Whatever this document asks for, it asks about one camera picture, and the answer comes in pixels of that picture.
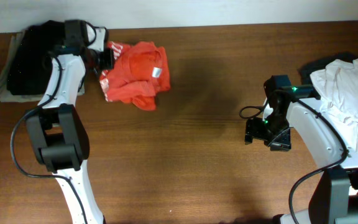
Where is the red printed t-shirt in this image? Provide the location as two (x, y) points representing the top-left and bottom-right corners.
(99, 41), (171, 111)

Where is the black cable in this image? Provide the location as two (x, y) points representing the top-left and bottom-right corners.
(9, 20), (110, 224)
(238, 90), (350, 224)

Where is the folded black garment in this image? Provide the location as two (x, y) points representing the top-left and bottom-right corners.
(7, 21), (65, 95)

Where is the left black cable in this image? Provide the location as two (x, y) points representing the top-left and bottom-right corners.
(9, 20), (110, 224)

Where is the right black cable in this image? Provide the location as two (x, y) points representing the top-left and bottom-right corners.
(238, 90), (350, 224)

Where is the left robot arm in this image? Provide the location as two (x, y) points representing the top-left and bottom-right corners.
(24, 20), (114, 223)

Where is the white garment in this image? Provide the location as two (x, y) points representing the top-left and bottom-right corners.
(310, 58), (358, 153)

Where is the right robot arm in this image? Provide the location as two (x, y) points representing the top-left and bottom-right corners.
(244, 75), (358, 224)

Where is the folded beige garment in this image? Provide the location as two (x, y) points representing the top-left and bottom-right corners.
(0, 31), (86, 108)

